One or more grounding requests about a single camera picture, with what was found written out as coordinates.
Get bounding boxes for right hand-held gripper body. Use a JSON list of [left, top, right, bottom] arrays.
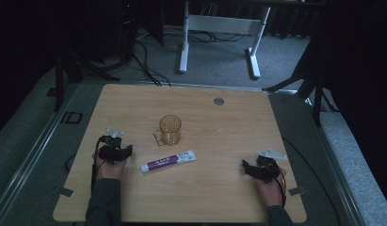
[[242, 154, 281, 185]]

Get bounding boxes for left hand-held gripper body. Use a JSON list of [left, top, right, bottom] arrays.
[[96, 135, 134, 166]]

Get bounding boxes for person's left hand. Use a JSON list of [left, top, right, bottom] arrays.
[[94, 153, 129, 182]]

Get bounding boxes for person's right hand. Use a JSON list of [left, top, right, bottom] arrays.
[[254, 167, 288, 209]]

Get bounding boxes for grey tape piece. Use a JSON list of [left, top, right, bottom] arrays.
[[288, 186, 307, 196], [53, 186, 75, 199]]

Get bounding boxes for amber glass mug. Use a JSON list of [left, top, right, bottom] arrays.
[[153, 114, 183, 147]]

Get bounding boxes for white and purple toothpaste tube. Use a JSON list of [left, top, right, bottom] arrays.
[[140, 149, 198, 174]]

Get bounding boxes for black metal stand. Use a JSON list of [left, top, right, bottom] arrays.
[[262, 29, 340, 127]]

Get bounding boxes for black tripod stand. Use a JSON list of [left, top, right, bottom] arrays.
[[54, 41, 121, 113]]

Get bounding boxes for dark computer tower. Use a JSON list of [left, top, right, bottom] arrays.
[[114, 0, 139, 60]]

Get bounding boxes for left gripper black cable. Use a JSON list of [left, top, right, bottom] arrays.
[[89, 137, 105, 193]]

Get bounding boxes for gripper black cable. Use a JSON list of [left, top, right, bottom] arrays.
[[89, 137, 105, 193], [274, 169, 288, 209]]

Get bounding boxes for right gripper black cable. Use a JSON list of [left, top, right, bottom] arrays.
[[274, 169, 288, 209]]

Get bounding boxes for black square floor frame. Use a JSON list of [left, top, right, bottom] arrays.
[[65, 111, 84, 125]]

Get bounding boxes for thin black floor cable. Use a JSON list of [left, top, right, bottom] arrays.
[[282, 137, 343, 226]]

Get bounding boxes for metal floor rail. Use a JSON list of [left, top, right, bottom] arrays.
[[0, 83, 81, 220], [303, 97, 368, 226]]

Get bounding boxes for black floor cables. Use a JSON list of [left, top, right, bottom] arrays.
[[131, 40, 172, 88]]

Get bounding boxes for tangled cables under desk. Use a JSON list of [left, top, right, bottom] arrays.
[[186, 29, 247, 44]]

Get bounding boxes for white metal desk frame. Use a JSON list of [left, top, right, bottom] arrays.
[[178, 0, 272, 80]]

